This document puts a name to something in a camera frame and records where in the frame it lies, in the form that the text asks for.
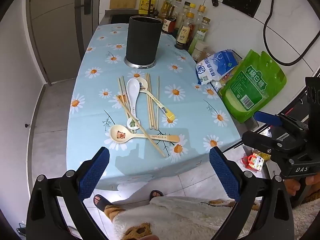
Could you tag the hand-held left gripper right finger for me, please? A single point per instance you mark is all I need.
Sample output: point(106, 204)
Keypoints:
point(225, 175)

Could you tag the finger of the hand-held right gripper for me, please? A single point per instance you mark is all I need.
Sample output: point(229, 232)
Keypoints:
point(257, 140)
point(265, 117)

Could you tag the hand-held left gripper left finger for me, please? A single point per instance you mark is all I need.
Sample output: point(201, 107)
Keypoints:
point(95, 172)

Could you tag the beige capybara print spoon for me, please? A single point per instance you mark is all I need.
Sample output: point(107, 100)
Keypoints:
point(120, 135)

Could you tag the white frog print spoon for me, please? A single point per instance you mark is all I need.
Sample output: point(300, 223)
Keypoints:
point(132, 87)

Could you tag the black utensil holder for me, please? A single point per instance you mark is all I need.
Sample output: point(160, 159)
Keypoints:
point(142, 42)

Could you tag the person's right forearm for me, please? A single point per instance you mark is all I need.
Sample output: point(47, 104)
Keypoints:
point(307, 217)

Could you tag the person's right hand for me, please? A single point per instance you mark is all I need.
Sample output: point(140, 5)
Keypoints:
point(291, 186)

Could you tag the small red carton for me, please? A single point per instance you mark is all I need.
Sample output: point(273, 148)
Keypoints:
point(255, 160)

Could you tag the person's left slippered foot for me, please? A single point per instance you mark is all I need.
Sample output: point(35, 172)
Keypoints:
point(101, 201)

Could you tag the person's slippered foot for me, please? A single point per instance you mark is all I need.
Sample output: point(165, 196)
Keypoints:
point(101, 201)
point(156, 194)

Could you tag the green sugar bag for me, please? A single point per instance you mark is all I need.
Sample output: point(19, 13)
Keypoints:
point(252, 87)

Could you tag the yellow red packet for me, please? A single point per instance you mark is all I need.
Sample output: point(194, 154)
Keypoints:
point(225, 80)

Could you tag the person's white fluffy robe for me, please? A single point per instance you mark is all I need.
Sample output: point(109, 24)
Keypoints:
point(180, 217)

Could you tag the person's right slippered foot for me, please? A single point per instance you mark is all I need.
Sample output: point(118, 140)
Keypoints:
point(156, 194)

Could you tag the white blue salt bag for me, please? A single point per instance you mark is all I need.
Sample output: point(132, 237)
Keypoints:
point(217, 65)

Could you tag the cream lidded spice jar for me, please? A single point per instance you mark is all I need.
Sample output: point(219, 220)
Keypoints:
point(200, 50)

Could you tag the blue daisy tablecloth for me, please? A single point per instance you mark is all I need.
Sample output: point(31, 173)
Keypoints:
point(170, 55)

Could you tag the orange cap vinegar bottle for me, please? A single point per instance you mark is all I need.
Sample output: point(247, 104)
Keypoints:
point(183, 33)

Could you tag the tall clear gold-capped bottle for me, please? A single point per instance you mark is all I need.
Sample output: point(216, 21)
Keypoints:
point(200, 12)

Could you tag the dark soy sauce bottle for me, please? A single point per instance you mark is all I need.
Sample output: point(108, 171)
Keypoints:
point(168, 26)

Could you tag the black cap bottle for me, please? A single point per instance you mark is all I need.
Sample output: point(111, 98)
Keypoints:
point(186, 6)

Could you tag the clear bottle gold cap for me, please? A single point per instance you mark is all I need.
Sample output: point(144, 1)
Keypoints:
point(178, 5)

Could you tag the yellow oil bottle green cap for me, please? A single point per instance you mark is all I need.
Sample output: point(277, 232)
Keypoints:
point(167, 7)

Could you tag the grey door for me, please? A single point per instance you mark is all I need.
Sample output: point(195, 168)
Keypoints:
point(57, 30)

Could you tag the black sink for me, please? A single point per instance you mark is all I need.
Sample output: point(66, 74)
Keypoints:
point(120, 17)

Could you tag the dark curved faucet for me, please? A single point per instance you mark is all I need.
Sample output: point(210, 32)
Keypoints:
point(149, 0)

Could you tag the yellow cooking oil jug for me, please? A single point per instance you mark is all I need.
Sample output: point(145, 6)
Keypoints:
point(143, 5)

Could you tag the black wall outlet panel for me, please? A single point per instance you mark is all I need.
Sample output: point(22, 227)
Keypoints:
point(241, 2)

